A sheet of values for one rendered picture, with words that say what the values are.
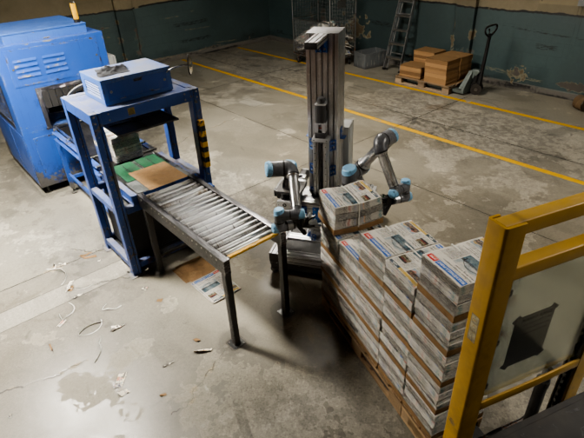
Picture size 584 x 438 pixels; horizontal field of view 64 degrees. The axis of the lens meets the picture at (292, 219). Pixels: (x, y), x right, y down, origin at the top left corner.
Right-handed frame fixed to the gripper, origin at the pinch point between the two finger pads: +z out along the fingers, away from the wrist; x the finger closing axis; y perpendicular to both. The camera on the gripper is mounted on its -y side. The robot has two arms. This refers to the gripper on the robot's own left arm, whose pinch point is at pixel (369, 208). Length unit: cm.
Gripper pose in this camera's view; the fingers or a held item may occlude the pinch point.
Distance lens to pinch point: 363.4
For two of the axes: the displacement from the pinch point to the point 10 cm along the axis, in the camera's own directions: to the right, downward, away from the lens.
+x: 3.5, 4.8, -8.0
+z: -9.4, 2.2, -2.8
